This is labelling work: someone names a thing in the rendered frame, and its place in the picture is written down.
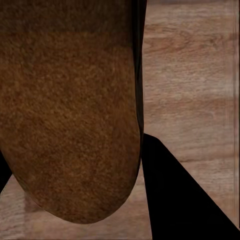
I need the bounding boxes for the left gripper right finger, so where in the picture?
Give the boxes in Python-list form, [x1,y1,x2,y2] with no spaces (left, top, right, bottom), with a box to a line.
[141,133,240,240]

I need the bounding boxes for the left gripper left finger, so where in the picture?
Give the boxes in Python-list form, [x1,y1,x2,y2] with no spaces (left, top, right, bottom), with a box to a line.
[0,150,13,193]

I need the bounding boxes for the sandal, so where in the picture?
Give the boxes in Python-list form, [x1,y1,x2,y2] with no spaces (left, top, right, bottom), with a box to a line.
[0,0,147,225]

